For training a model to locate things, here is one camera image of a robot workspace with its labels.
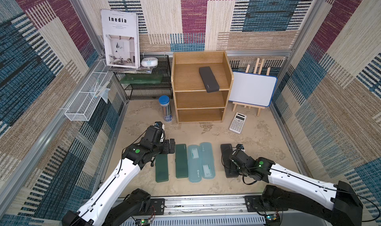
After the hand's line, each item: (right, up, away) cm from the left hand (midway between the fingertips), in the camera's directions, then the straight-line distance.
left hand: (167, 142), depth 77 cm
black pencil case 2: (+23, +32, +6) cm, 40 cm away
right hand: (+34, -13, +4) cm, 37 cm away
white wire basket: (-39, +17, -7) cm, 43 cm away
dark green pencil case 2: (+7, -17, +9) cm, 20 cm away
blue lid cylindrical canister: (-4, +22, +16) cm, 28 cm away
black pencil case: (+32, -13, -5) cm, 35 cm away
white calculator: (+45, +8, +27) cm, 53 cm away
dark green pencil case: (-4, -16, +8) cm, 19 cm away
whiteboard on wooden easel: (+54, +30, +22) cm, 66 cm away
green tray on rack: (-19, +37, +19) cm, 45 cm away
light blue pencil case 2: (+22, -13, +11) cm, 28 cm away
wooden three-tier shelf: (+14, +20, +17) cm, 30 cm away
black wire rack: (-18, +32, +42) cm, 56 cm away
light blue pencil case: (+14, -17, +7) cm, 24 cm away
